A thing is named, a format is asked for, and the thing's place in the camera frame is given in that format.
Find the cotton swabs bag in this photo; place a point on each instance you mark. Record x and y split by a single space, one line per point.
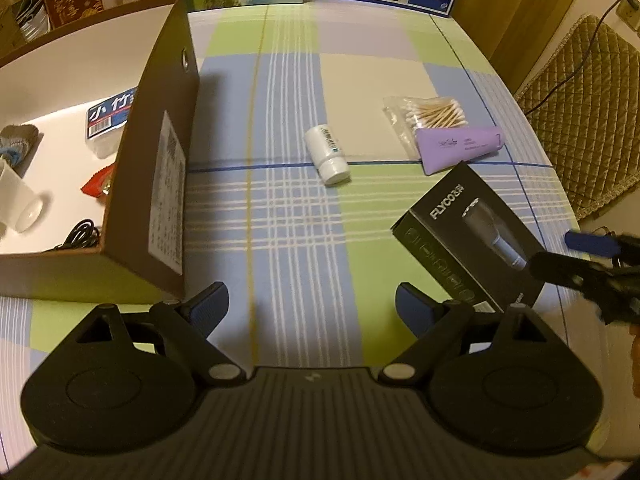
408 115

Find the quilted chair cover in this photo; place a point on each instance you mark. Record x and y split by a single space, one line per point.
584 108

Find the red snack packet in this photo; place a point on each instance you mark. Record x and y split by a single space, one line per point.
99 185

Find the wall socket with plug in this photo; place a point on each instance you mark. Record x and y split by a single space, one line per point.
629 12

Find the brown cardboard storage box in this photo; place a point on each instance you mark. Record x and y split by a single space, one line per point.
126 247

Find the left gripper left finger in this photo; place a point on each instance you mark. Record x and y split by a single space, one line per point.
120 381

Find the clear plastic cup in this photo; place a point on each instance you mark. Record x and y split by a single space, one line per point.
20 205

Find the white small bottle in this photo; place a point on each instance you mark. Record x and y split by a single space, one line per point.
327 156

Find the patterned knit sock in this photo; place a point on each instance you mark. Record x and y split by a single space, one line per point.
17 145

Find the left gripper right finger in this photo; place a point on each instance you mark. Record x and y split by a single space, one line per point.
500 381

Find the dental floss picks box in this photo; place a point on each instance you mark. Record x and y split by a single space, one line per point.
106 122

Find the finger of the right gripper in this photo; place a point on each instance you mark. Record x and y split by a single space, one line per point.
560 270
612 246

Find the checkered tablecloth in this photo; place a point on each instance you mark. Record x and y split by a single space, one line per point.
312 268

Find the right hand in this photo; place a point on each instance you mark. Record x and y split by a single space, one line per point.
634 330

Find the wooden wardrobe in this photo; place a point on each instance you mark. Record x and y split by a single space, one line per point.
511 34

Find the black shaver box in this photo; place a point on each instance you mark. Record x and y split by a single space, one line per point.
471 242

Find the purple cream tube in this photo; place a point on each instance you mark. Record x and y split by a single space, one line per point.
442 148

